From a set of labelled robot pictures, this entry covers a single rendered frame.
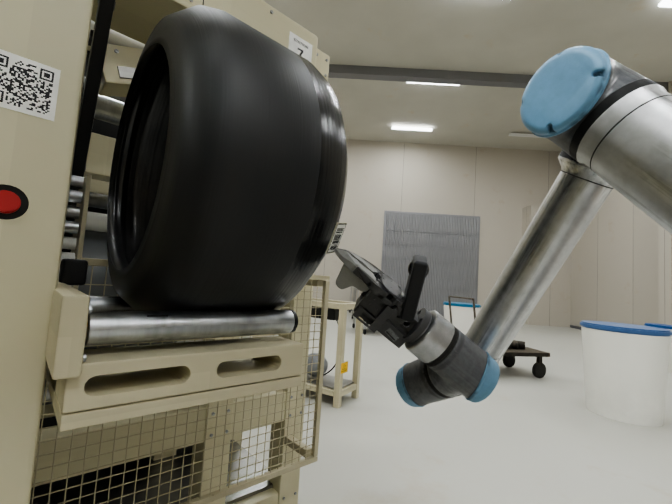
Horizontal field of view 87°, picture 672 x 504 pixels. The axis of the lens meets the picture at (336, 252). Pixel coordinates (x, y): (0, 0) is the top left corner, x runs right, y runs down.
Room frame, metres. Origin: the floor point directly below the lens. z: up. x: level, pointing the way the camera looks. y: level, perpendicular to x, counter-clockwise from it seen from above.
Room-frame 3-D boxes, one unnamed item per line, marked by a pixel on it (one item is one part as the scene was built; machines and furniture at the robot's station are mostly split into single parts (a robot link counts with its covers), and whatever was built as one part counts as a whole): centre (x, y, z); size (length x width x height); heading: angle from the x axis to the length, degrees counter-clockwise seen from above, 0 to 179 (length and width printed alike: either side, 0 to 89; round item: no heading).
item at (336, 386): (3.09, 0.07, 0.40); 0.60 x 0.35 x 0.80; 59
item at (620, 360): (3.11, -2.55, 0.38); 0.64 x 0.62 x 0.76; 177
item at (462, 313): (5.92, -2.15, 0.36); 0.62 x 0.60 x 0.73; 178
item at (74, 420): (0.69, 0.30, 0.80); 0.37 x 0.36 x 0.02; 42
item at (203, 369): (0.59, 0.21, 0.84); 0.36 x 0.09 x 0.06; 132
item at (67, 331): (0.57, 0.44, 0.90); 0.40 x 0.03 x 0.10; 42
